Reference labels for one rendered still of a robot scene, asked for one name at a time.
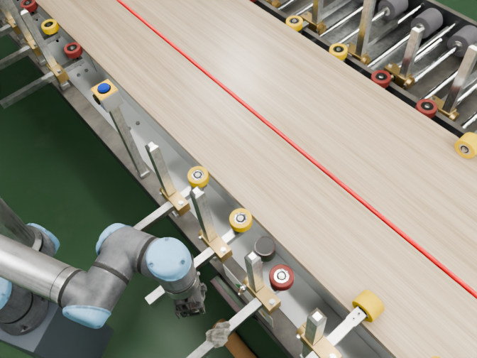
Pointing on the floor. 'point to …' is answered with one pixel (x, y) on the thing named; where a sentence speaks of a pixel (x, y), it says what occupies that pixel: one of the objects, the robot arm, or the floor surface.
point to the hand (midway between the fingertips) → (194, 300)
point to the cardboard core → (237, 345)
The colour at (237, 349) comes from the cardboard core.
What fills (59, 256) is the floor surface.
